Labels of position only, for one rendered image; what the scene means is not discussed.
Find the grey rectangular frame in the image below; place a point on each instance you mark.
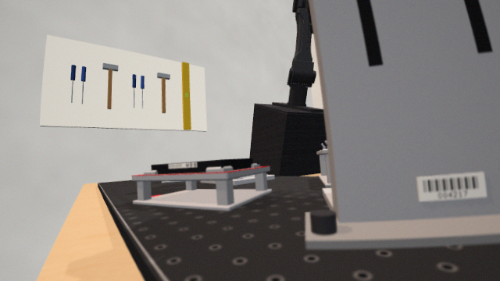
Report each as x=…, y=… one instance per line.
x=241, y=181

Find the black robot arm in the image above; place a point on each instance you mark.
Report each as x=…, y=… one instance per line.
x=301, y=73

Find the black cylinder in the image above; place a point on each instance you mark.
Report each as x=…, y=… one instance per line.
x=323, y=222

